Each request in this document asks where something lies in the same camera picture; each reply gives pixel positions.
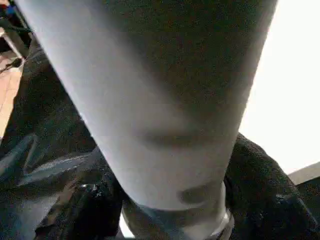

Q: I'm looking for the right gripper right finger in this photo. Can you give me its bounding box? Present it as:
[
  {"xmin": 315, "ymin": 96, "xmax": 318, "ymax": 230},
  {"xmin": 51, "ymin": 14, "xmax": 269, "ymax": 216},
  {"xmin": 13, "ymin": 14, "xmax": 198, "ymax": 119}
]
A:
[{"xmin": 223, "ymin": 132, "xmax": 320, "ymax": 240}]

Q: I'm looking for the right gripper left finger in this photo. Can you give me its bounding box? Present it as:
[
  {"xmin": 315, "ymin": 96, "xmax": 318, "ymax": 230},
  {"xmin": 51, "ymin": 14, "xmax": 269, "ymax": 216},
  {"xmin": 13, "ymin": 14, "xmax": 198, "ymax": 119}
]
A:
[{"xmin": 33, "ymin": 172, "xmax": 126, "ymax": 240}]

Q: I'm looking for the white plastic table top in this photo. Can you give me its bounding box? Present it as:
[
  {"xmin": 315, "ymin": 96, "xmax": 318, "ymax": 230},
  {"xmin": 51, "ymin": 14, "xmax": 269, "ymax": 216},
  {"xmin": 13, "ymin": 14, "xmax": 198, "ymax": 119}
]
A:
[{"xmin": 118, "ymin": 0, "xmax": 320, "ymax": 240}]

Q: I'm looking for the white plastic table leg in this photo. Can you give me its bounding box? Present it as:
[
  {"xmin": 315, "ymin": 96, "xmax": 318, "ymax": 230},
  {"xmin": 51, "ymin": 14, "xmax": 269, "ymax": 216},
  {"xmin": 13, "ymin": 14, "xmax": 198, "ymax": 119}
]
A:
[{"xmin": 13, "ymin": 0, "xmax": 280, "ymax": 211}]

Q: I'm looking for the black mat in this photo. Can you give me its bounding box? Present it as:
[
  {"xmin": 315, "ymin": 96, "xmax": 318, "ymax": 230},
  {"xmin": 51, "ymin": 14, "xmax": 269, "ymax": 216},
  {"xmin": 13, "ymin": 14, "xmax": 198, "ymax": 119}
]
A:
[{"xmin": 0, "ymin": 32, "xmax": 320, "ymax": 240}]

